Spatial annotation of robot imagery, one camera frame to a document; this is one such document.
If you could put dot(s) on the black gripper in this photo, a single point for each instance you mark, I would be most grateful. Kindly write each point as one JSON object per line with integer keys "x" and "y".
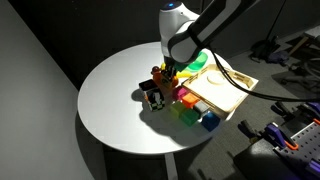
{"x": 169, "y": 62}

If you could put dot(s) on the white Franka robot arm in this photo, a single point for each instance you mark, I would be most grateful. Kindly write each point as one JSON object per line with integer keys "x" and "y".
{"x": 190, "y": 31}

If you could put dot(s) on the black block pink print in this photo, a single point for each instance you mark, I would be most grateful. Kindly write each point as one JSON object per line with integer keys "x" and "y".
{"x": 147, "y": 85}

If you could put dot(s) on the black white checkered block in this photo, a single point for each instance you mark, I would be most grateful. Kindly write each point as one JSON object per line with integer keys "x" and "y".
{"x": 156, "y": 100}

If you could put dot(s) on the light wooden tray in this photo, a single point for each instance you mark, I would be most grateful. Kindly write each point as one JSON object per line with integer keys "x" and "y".
{"x": 218, "y": 91}

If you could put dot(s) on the yellow toy lemon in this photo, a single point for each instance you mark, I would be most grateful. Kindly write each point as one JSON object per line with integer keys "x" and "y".
{"x": 163, "y": 66}

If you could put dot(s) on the dark toy plum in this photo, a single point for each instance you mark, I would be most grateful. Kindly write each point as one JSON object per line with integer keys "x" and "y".
{"x": 155, "y": 69}

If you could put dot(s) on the green plastic bowl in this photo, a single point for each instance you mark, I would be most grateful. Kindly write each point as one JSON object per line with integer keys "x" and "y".
{"x": 198, "y": 63}

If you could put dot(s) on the small orange cube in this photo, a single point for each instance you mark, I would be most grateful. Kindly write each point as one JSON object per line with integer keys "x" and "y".
{"x": 190, "y": 99}

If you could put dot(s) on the small yellow-green cube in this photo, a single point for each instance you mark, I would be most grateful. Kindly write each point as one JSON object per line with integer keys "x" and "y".
{"x": 177, "y": 108}

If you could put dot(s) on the small grey cube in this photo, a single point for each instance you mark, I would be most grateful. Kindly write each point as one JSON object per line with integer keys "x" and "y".
{"x": 202, "y": 107}

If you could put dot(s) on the small green cube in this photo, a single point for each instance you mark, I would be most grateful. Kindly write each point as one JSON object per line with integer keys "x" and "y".
{"x": 190, "y": 116}

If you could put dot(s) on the small blue cube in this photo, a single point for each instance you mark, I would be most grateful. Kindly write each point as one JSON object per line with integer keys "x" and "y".
{"x": 210, "y": 121}

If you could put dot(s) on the white table leg base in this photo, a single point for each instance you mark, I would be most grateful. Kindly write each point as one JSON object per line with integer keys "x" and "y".
{"x": 171, "y": 166}

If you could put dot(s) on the dark purple black clamp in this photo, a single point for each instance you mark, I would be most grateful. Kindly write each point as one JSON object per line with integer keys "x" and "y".
{"x": 283, "y": 108}
{"x": 251, "y": 128}

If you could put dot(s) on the black tripod stand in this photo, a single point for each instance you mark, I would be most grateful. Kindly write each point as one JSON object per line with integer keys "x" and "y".
{"x": 270, "y": 48}

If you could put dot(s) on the purple clamp orange tip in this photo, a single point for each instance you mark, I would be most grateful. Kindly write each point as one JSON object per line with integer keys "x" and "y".
{"x": 281, "y": 135}
{"x": 313, "y": 111}

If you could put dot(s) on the black case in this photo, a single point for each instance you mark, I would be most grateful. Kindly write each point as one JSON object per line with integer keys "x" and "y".
{"x": 263, "y": 163}

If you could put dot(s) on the wooden stick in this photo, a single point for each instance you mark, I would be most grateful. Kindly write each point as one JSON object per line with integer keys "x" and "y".
{"x": 298, "y": 45}

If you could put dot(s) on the black perforated pegboard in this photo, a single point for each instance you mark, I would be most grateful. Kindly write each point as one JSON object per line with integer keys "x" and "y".
{"x": 301, "y": 143}

